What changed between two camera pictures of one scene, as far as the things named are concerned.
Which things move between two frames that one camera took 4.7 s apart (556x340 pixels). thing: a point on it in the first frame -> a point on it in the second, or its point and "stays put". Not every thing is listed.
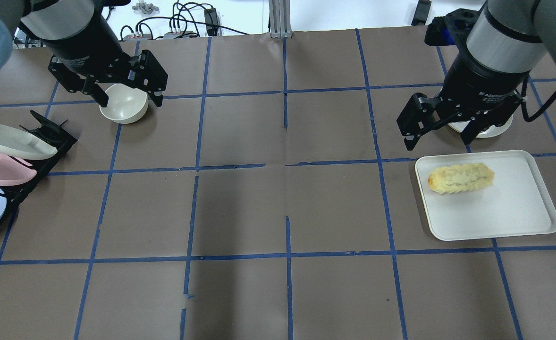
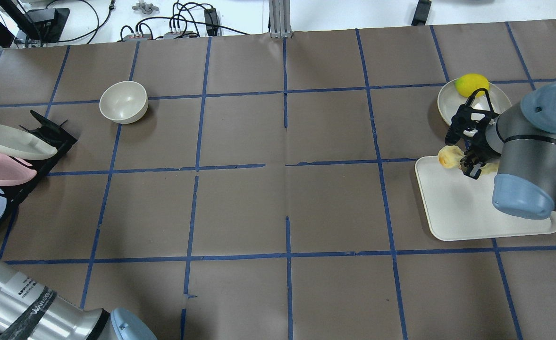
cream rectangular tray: x=517 y=202 stays put
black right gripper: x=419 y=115 -> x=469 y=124
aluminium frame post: x=280 y=12 stays put
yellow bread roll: x=455 y=178 -> x=450 y=157
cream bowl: x=125 y=105 stays put
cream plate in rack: x=11 y=140 stays put
